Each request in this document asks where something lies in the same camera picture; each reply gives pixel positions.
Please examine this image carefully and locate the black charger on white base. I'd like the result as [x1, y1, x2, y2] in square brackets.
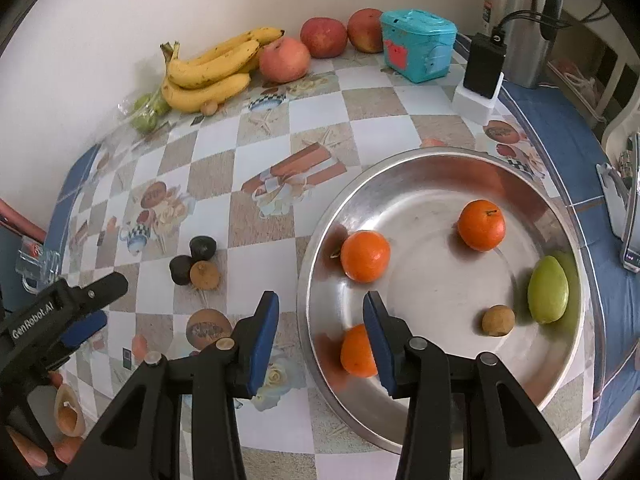
[452, 28, 506, 126]

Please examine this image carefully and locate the red apple middle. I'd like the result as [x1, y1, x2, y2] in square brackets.
[299, 18, 348, 58]

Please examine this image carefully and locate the red apple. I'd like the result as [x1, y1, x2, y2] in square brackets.
[299, 18, 348, 58]
[347, 8, 383, 53]
[259, 37, 311, 84]

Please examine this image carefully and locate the silver phone stand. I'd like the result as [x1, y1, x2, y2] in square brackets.
[596, 132, 639, 273]

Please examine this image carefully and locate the brown sapota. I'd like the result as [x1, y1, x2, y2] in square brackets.
[190, 260, 220, 290]
[480, 304, 515, 337]

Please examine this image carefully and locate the steel thermos flask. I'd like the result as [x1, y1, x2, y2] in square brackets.
[483, 0, 563, 88]

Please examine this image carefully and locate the left hand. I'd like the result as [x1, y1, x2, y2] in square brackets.
[6, 426, 85, 468]

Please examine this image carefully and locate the yellow banana bunch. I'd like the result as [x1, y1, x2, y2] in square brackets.
[160, 27, 284, 113]

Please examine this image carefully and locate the white shelf rack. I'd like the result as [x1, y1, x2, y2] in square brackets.
[547, 0, 639, 165]

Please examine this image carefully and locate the steel oval tray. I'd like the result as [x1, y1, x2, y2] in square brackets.
[297, 148, 590, 452]

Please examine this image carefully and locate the red apple right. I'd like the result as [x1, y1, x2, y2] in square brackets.
[347, 8, 383, 53]

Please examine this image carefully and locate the floral plastic tablecloth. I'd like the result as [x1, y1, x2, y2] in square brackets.
[44, 34, 640, 480]

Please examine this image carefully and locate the dark plum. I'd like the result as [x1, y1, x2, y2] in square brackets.
[169, 255, 194, 286]
[189, 235, 217, 262]

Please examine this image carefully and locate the orange tangerine with stem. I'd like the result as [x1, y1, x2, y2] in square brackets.
[457, 200, 506, 252]

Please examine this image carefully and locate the teal plastic box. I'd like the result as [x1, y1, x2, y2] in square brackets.
[380, 9, 458, 84]

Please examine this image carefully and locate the red apple left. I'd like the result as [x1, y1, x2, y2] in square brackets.
[259, 37, 311, 84]

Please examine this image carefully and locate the bag of green fruit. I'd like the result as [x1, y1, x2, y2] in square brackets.
[118, 90, 170, 134]

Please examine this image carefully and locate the dark plum left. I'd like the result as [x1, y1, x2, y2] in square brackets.
[169, 255, 194, 286]

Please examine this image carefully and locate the brown sapota by plums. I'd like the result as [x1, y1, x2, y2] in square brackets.
[190, 260, 220, 290]

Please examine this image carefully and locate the green mango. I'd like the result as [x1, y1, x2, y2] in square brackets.
[527, 256, 570, 325]

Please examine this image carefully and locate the small brown fruit by bananas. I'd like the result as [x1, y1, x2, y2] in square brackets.
[200, 101, 218, 117]

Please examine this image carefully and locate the dark plum right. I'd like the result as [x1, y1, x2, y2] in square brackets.
[189, 235, 217, 262]

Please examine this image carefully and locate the clear glass mug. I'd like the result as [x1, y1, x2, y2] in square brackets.
[15, 236, 61, 295]

